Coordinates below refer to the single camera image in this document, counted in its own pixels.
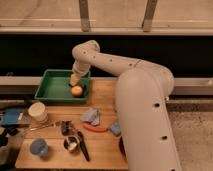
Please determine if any metal spoon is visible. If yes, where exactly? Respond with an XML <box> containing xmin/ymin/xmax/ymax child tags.
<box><xmin>29</xmin><ymin>122</ymin><xmax>60</xmax><ymax>131</ymax></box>

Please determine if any dark red bowl with berries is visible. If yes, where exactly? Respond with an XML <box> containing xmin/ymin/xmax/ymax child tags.
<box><xmin>119</xmin><ymin>137</ymin><xmax>126</xmax><ymax>156</ymax></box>

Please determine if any black marker pen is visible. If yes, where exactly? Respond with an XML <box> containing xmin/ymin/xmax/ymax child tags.
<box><xmin>77</xmin><ymin>131</ymin><xmax>90</xmax><ymax>162</ymax></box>

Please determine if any orange round fruit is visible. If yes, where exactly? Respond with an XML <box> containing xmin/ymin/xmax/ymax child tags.
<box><xmin>71</xmin><ymin>85</ymin><xmax>83</xmax><ymax>97</ymax></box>

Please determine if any grey blue crumpled cloth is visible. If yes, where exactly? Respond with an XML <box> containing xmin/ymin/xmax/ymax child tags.
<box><xmin>80</xmin><ymin>108</ymin><xmax>100</xmax><ymax>126</ymax></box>

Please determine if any green plastic tray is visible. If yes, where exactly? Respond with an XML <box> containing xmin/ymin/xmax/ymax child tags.
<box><xmin>34</xmin><ymin>69</ymin><xmax>91</xmax><ymax>104</ymax></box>

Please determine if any red chili pepper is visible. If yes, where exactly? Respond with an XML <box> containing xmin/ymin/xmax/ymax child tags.
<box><xmin>83</xmin><ymin>123</ymin><xmax>107</xmax><ymax>133</ymax></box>

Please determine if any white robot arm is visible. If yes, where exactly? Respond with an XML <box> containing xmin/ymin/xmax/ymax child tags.
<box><xmin>72</xmin><ymin>40</ymin><xmax>182</xmax><ymax>171</ymax></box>

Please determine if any small metal cup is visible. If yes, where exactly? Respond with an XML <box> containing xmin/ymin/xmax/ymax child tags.
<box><xmin>64</xmin><ymin>136</ymin><xmax>79</xmax><ymax>153</ymax></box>

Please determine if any blue plastic cup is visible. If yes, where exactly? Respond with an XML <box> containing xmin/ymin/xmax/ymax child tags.
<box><xmin>30</xmin><ymin>138</ymin><xmax>48</xmax><ymax>157</ymax></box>

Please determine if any blue box device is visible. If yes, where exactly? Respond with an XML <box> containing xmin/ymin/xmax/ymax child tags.
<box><xmin>0</xmin><ymin>108</ymin><xmax>30</xmax><ymax>127</ymax></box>

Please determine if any white paper cup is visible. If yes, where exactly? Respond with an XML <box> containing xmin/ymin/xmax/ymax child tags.
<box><xmin>28</xmin><ymin>102</ymin><xmax>47</xmax><ymax>122</ymax></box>

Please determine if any blue sponge block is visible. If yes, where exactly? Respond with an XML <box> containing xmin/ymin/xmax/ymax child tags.
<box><xmin>109</xmin><ymin>121</ymin><xmax>121</xmax><ymax>136</ymax></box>

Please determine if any dark small toy object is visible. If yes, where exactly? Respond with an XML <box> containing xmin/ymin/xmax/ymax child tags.
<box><xmin>61</xmin><ymin>121</ymin><xmax>74</xmax><ymax>136</ymax></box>

